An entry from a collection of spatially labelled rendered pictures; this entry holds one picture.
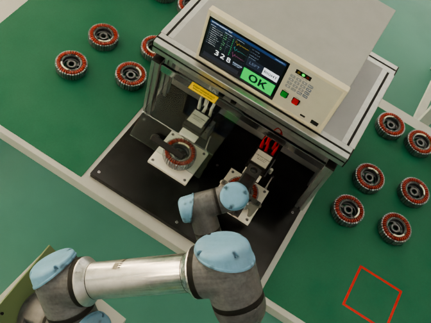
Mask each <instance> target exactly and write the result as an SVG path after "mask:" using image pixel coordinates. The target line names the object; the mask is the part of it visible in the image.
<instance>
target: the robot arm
mask: <svg viewBox="0 0 431 323"><path fill-rule="evenodd" d="M261 172H262V171H261V170H260V169H259V168H257V167H256V166H254V165H252V164H251V163H250V164H249V165H248V166H247V168H246V170H245V171H244V172H243V174H242V176H241V177H240V179H239V180H238V182H230V183H229V182H228V181H226V180H225V179H222V180H221V181H220V185H219V186H218V187H215V188H211V189H208V190H204V191H201V192H196V193H192V194H190V195H186V196H183V197H181V198H179V200H178V207H179V211H180V215H181V218H182V221H183V222H184V223H191V224H192V228H193V230H194V234H195V236H196V240H197V242H196V244H195V245H192V246H190V248H189V249H188V251H187V252H186V253H180V254H167V255H160V256H148V257H141V258H128V259H121V260H108V261H95V260H94V259H93V258H91V257H90V256H82V257H77V253H76V252H75V251H74V249H71V248H65V249H60V250H58V251H55V252H53V253H51V254H49V255H47V256H46V257H44V258H42V259H41V260H40V261H38V262H37V263H36V264H35V265H34V266H33V268H32V269H31V271H30V279H31V283H32V285H33V287H32V288H33V289H34V290H35V292H34V293H33V294H31V295H30V296H29V297H28V298H27V299H26V300H25V301H24V303H23V304H22V306H21V308H20V310H19V314H18V316H17V323H111V320H110V318H109V316H108V315H106V314H105V313H104V312H103V311H99V310H98V309H97V307H96V304H95V303H96V301H97V300H98V299H113V298H122V297H139V296H148V295H165V294H182V293H190V294H191V296H193V298H195V299H210V302H211V304H212V308H213V310H214V313H215V316H216V317H217V319H218V321H219V323H261V321H262V319H263V318H264V315H265V312H266V297H265V294H264V291H263V288H262V283H261V281H260V276H259V274H258V269H257V265H256V262H255V255H254V253H253V251H252V249H251V246H250V243H249V241H248V240H247V239H246V238H245V237H243V236H242V235H241V234H238V233H235V232H231V231H221V227H220V224H219V221H218V218H217V215H220V214H223V213H230V214H231V215H232V216H236V217H237V218H238V217H239V215H240V214H241V212H242V210H243V209H244V207H245V206H246V207H247V208H248V214H247V216H248V217H250V216H252V215H253V214H254V212H255V211H256V210H257V209H258V208H261V206H262V205H261V202H259V201H258V200H256V199H255V198H253V197H252V195H251V194H249V191H250V190H251V188H252V187H253V185H254V184H255V182H256V180H257V179H258V177H259V175H260V174H261ZM251 203H252V204H251Z"/></svg>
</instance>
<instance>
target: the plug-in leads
mask: <svg viewBox="0 0 431 323"><path fill-rule="evenodd" d="M276 129H279V130H280V131H281V133H280V134H281V135H282V136H283V134H282V130H281V129H280V128H276ZM276 129H274V131H275V130H276ZM266 137H267V136H266ZM266 137H264V138H263V140H262V141H261V144H260V145H259V148H260V149H263V145H264V142H265V141H264V139H265V138H266ZM271 140H272V139H270V138H269V137H268V138H267V140H266V142H265V145H266V148H265V149H264V151H265V152H267V151H268V149H269V143H270V141H271ZM276 145H277V147H276ZM278 147H281V145H280V144H278V143H277V142H274V144H273V146H272V147H271V149H272V150H273V152H272V153H270V155H271V156H274V155H275V152H276V151H277V150H278Z"/></svg>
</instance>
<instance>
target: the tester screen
mask: <svg viewBox="0 0 431 323"><path fill-rule="evenodd" d="M214 49H216V50H218V51H219V52H221V53H223V54H225V55H226V56H228V57H229V58H231V59H232V62H231V64H229V63H227V62H225V61H224V60H222V59H220V58H219V57H217V56H216V55H214V54H213V53H214ZM203 51H206V52H207V53H209V54H211V55H212V56H214V57H216V58H217V59H219V60H221V61H222V62H224V63H225V64H227V65H229V66H231V67H232V68H234V69H235V70H237V71H239V72H238V74H235V73H234V72H232V71H230V70H228V69H227V68H225V67H223V66H222V65H220V64H219V63H217V62H215V61H213V60H212V59H210V58H209V57H207V56H205V55H204V54H203ZM201 56H203V57H205V58H206V59H208V60H210V61H211V62H213V63H215V64H216V65H218V66H220V67H221V68H223V69H224V70H226V71H228V72H229V73H231V74H233V75H234V76H236V77H238V78H239V79H241V80H243V79H242V78H240V76H241V74H242V71H243V68H244V67H245V68H247V69H249V70H250V71H252V72H254V73H255V74H257V75H259V76H260V77H262V78H264V79H265V80H267V81H268V82H270V83H272V84H274V85H275V87H276V85H277V83H278V81H279V79H280V77H281V75H282V73H283V71H284V69H285V67H286V65H287V64H286V63H284V62H282V61H280V60H279V59H277V58H275V57H274V56H272V55H270V54H269V53H267V52H265V51H264V50H262V49H261V48H259V47H257V46H255V45H254V44H252V43H251V42H248V41H247V40H245V39H244V38H242V37H240V36H238V35H237V34H235V33H234V32H232V31H230V30H229V29H227V28H225V27H224V26H222V25H220V24H219V23H217V22H216V21H213V20H212V19H211V21H210V25H209V27H208V31H207V35H206V38H205V42H204V45H203V49H202V52H201ZM248 58H250V59H252V60H253V61H255V62H257V63H258V64H260V65H261V66H263V67H265V68H266V69H268V70H270V71H271V72H273V73H275V74H276V75H278V76H279V78H278V81H277V82H276V83H275V82H274V81H272V80H271V79H269V78H267V77H266V76H264V75H263V74H261V73H259V72H257V71H256V70H254V69H252V68H251V67H249V66H247V65H246V62H247V60H248ZM243 81H244V82H246V83H247V84H249V85H251V86H253V85H252V84H250V83H248V82H247V81H245V80H243ZM253 87H254V86H253ZM254 88H256V89H257V90H259V91H261V90H260V89H258V88H257V87H254ZM274 89H275V88H274ZM273 91H274V90H273ZM261 92H262V93H264V94H265V95H268V94H266V93H265V92H263V91H261ZM272 93H273V92H272ZM271 95H272V94H271ZM268 96H269V97H271V96H270V95H268Z"/></svg>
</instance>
